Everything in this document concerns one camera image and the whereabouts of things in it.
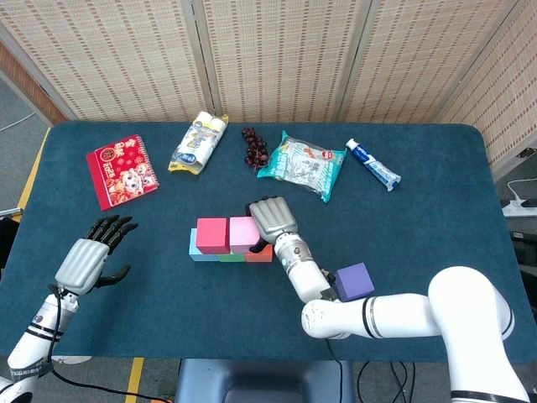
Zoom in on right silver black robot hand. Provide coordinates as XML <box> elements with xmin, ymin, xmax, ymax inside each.
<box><xmin>244</xmin><ymin>195</ymin><xmax>300</xmax><ymax>254</ymax></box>

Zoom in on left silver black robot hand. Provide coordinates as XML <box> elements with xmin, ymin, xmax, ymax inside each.
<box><xmin>54</xmin><ymin>214</ymin><xmax>139</xmax><ymax>296</ymax></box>

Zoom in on light pink foam cube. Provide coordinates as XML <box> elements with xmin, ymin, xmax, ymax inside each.
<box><xmin>228</xmin><ymin>216</ymin><xmax>262</xmax><ymax>254</ymax></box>

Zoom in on orange foam cube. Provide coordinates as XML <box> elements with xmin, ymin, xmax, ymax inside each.
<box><xmin>244</xmin><ymin>243</ymin><xmax>274</xmax><ymax>264</ymax></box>

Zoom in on red foam cube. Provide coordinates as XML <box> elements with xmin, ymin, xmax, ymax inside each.
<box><xmin>196</xmin><ymin>217</ymin><xmax>232</xmax><ymax>255</ymax></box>

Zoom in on light blue foam cube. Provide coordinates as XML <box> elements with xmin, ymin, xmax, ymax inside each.
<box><xmin>188</xmin><ymin>228</ymin><xmax>222</xmax><ymax>263</ymax></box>

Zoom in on purple foam cube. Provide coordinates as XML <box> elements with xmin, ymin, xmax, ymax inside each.
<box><xmin>334</xmin><ymin>262</ymin><xmax>376</xmax><ymax>303</ymax></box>

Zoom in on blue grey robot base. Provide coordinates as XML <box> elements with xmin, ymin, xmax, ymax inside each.
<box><xmin>175</xmin><ymin>359</ymin><xmax>357</xmax><ymax>403</ymax></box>

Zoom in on teal snack bag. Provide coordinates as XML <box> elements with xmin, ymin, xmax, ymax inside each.
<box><xmin>256</xmin><ymin>130</ymin><xmax>348</xmax><ymax>204</ymax></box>

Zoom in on dark red grape bunch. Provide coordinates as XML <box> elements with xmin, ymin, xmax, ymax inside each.
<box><xmin>241</xmin><ymin>126</ymin><xmax>269</xmax><ymax>172</ymax></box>

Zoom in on red spiral desk calendar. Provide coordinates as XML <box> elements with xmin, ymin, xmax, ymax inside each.
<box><xmin>86</xmin><ymin>133</ymin><xmax>160</xmax><ymax>212</ymax></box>

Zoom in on white tissue roll pack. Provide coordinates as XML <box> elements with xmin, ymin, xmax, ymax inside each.
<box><xmin>167</xmin><ymin>111</ymin><xmax>230</xmax><ymax>176</ymax></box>

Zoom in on blue white toothpaste tube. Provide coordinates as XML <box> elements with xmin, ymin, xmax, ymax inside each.
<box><xmin>345</xmin><ymin>138</ymin><xmax>402</xmax><ymax>193</ymax></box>

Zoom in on teal table cloth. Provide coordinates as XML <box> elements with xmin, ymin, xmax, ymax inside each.
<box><xmin>0</xmin><ymin>121</ymin><xmax>530</xmax><ymax>364</ymax></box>

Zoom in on woven folding screen panel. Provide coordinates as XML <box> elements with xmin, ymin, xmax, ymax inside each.
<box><xmin>190</xmin><ymin>0</ymin><xmax>374</xmax><ymax>123</ymax></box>
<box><xmin>435</xmin><ymin>0</ymin><xmax>537</xmax><ymax>169</ymax></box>
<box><xmin>0</xmin><ymin>0</ymin><xmax>222</xmax><ymax>123</ymax></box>
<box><xmin>337</xmin><ymin>0</ymin><xmax>521</xmax><ymax>123</ymax></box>

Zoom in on white power strip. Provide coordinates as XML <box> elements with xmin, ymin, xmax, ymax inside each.
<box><xmin>502</xmin><ymin>199</ymin><xmax>537</xmax><ymax>218</ymax></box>

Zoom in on dark equipment cabinet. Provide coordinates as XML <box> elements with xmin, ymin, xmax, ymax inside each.
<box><xmin>505</xmin><ymin>217</ymin><xmax>537</xmax><ymax>266</ymax></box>

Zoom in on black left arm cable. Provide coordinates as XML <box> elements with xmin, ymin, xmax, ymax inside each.
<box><xmin>45</xmin><ymin>285</ymin><xmax>175</xmax><ymax>403</ymax></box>

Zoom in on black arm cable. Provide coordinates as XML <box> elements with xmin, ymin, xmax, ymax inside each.
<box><xmin>45</xmin><ymin>285</ymin><xmax>175</xmax><ymax>403</ymax></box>
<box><xmin>325</xmin><ymin>338</ymin><xmax>346</xmax><ymax>403</ymax></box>

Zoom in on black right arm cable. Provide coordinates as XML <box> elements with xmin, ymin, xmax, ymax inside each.
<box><xmin>325</xmin><ymin>338</ymin><xmax>346</xmax><ymax>403</ymax></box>

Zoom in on black floor cable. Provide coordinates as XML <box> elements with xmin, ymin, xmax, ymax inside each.
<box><xmin>356</xmin><ymin>360</ymin><xmax>416</xmax><ymax>403</ymax></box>

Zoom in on white power cable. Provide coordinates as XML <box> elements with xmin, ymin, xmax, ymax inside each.
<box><xmin>507</xmin><ymin>178</ymin><xmax>537</xmax><ymax>202</ymax></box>

